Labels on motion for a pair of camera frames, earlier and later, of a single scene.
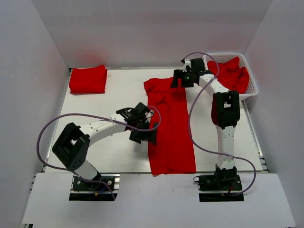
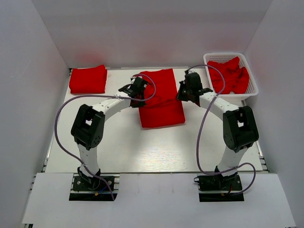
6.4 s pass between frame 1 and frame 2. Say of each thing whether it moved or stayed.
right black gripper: moved
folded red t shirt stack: stayed
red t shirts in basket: stayed
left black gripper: moved
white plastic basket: stayed
